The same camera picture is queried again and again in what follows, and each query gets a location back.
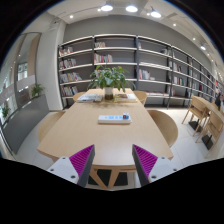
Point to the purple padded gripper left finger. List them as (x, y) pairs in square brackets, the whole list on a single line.
[(75, 168)]

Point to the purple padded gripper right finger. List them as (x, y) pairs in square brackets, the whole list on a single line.
[(151, 168)]

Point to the wooden chair near right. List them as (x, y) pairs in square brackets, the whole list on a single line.
[(166, 125)]

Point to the wooden chair near left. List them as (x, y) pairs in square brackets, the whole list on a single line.
[(48, 123)]

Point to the white power strip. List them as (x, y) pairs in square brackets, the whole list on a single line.
[(114, 119)]

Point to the light wooden long table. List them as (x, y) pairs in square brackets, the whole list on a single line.
[(79, 128)]

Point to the wooden side table right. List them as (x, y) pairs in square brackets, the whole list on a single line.
[(212, 108)]

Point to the open magazine on left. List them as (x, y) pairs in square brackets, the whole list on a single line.
[(90, 98)]

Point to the wooden chair far right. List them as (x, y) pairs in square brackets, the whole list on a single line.
[(141, 95)]

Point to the wooden chair far left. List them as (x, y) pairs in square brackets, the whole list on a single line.
[(77, 95)]

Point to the stacked books on right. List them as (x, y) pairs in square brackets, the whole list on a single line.
[(125, 98)]

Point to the wooden chair at side table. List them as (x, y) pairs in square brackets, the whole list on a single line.
[(200, 113)]

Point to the small potted plant left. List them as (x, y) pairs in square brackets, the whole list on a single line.
[(36, 90)]

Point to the green potted plant white pot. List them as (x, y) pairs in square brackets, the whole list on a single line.
[(107, 78)]

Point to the grey low partition wall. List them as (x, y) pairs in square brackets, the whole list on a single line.
[(24, 120)]

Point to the large grey wall bookshelf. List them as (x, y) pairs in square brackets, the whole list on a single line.
[(168, 75)]

